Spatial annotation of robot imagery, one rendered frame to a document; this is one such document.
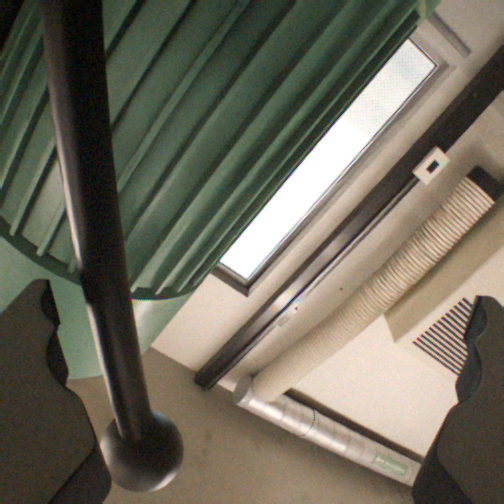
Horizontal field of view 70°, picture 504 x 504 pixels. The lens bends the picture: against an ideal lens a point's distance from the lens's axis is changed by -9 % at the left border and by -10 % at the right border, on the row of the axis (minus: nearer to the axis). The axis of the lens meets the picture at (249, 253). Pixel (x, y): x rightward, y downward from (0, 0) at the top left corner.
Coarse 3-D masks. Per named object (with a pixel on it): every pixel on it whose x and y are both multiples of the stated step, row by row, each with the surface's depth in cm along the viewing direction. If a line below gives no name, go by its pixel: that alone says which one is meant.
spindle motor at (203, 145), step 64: (128, 0) 12; (192, 0) 12; (256, 0) 13; (320, 0) 13; (384, 0) 14; (0, 64) 16; (128, 64) 14; (192, 64) 13; (256, 64) 14; (320, 64) 15; (384, 64) 18; (0, 128) 15; (128, 128) 15; (192, 128) 15; (256, 128) 16; (320, 128) 19; (0, 192) 16; (128, 192) 16; (192, 192) 17; (256, 192) 19; (0, 256) 17; (64, 256) 18; (128, 256) 18; (192, 256) 21; (64, 320) 19
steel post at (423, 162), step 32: (480, 96) 127; (448, 128) 133; (416, 160) 140; (448, 160) 136; (384, 192) 146; (352, 224) 153; (320, 256) 160; (288, 288) 168; (256, 320) 177; (224, 352) 187
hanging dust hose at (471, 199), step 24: (480, 168) 134; (456, 192) 140; (480, 192) 134; (432, 216) 148; (456, 216) 139; (480, 216) 139; (408, 240) 155; (432, 240) 145; (456, 240) 144; (384, 264) 159; (408, 264) 150; (432, 264) 150; (360, 288) 166; (384, 288) 155; (408, 288) 156; (336, 312) 171; (360, 312) 161; (312, 336) 175; (336, 336) 167; (288, 360) 180; (312, 360) 174; (264, 384) 186; (288, 384) 183
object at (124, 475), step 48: (48, 0) 7; (96, 0) 8; (48, 48) 8; (96, 48) 8; (96, 96) 8; (96, 144) 9; (96, 192) 9; (96, 240) 10; (96, 288) 11; (96, 336) 12; (144, 384) 13; (144, 432) 14; (144, 480) 14
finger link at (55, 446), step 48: (48, 288) 11; (0, 336) 9; (48, 336) 9; (0, 384) 7; (48, 384) 7; (0, 432) 6; (48, 432) 6; (0, 480) 6; (48, 480) 6; (96, 480) 6
